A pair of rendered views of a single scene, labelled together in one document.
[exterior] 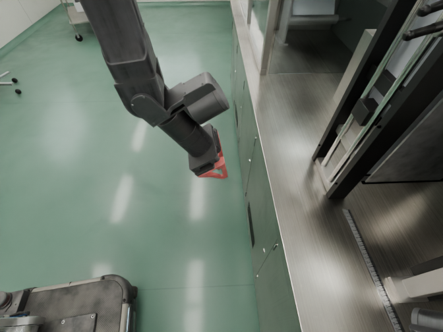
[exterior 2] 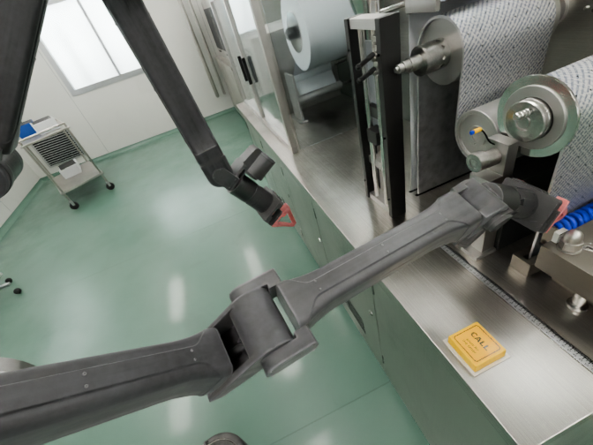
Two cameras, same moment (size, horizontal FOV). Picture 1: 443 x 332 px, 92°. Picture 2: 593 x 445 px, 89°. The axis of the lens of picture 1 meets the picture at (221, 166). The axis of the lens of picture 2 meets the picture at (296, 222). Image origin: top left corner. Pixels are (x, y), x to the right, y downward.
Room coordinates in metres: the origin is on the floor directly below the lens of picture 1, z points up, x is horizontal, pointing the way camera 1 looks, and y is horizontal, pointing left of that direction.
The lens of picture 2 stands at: (-0.36, 0.06, 1.54)
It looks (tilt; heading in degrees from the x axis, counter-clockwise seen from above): 37 degrees down; 353
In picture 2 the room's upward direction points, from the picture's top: 18 degrees counter-clockwise
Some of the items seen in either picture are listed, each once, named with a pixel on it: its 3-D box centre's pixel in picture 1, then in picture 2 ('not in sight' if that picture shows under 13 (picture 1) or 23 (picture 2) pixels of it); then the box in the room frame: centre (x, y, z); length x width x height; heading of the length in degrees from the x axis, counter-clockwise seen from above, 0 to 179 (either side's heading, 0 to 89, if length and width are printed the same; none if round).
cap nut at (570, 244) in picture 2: not in sight; (573, 239); (-0.08, -0.45, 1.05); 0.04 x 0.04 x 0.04
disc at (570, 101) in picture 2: not in sight; (533, 117); (0.05, -0.45, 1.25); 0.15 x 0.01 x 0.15; 2
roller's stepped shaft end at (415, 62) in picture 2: not in sight; (407, 65); (0.29, -0.36, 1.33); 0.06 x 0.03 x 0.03; 92
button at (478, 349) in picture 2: not in sight; (476, 345); (-0.12, -0.23, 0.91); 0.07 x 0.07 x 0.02; 2
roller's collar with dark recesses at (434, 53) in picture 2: not in sight; (429, 57); (0.30, -0.42, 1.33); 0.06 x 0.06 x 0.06; 2
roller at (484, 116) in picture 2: not in sight; (521, 116); (0.17, -0.57, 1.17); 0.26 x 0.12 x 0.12; 92
